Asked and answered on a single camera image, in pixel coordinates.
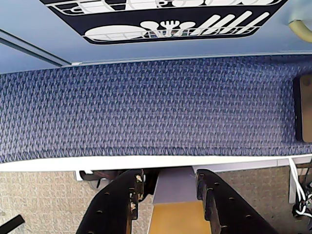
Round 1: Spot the yellow wooden board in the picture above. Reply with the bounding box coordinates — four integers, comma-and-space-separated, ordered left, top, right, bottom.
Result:
147, 201, 212, 234

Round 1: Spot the black flat strip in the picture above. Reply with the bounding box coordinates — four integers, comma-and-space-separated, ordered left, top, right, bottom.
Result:
0, 214, 25, 234

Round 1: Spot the beige curved handle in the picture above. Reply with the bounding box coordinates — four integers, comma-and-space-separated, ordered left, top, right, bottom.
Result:
287, 11, 312, 44

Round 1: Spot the white board edge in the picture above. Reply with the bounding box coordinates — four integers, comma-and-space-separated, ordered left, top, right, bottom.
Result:
0, 153, 312, 173

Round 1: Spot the grey box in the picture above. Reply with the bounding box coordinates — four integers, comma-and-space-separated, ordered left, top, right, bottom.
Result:
152, 167, 197, 204

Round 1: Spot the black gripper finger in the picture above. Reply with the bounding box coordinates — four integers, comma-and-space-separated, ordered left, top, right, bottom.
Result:
196, 169, 279, 234
75, 169, 145, 234

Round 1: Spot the black dish rack print panel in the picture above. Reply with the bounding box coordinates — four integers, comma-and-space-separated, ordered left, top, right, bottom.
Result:
39, 0, 290, 45

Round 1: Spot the brown board with black rim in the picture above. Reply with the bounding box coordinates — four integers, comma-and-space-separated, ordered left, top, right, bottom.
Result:
293, 74, 312, 143

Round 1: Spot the blue woven mat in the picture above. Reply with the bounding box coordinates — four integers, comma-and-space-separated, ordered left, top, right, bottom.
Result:
0, 55, 312, 164

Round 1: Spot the white table leg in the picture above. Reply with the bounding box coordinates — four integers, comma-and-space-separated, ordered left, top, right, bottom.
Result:
288, 168, 297, 204

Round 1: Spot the white cable bundle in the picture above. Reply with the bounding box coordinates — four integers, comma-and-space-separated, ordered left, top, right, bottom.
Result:
289, 157, 312, 217

